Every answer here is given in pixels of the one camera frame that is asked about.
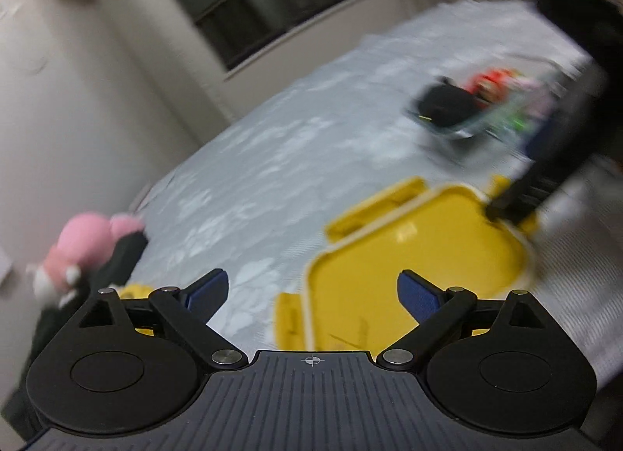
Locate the pink plush toy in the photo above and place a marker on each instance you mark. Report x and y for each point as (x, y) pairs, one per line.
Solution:
(86, 242)

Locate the black plush cat toy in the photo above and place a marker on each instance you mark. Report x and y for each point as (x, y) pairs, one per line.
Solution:
(444, 105)

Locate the clear glass container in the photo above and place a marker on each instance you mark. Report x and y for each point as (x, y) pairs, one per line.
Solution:
(458, 143)

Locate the yellow plastic box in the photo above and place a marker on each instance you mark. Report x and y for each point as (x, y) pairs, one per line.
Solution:
(139, 311)

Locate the grey quilted mattress cover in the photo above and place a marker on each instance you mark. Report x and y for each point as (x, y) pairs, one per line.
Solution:
(255, 200)

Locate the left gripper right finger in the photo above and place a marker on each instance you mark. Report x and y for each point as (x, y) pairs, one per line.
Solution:
(441, 315)

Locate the yellow container lid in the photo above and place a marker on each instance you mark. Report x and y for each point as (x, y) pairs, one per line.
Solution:
(349, 296)

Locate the red hooded doll figure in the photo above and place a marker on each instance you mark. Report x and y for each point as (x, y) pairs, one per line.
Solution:
(491, 86)

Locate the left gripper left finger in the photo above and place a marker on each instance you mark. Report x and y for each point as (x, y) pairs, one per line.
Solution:
(183, 315)

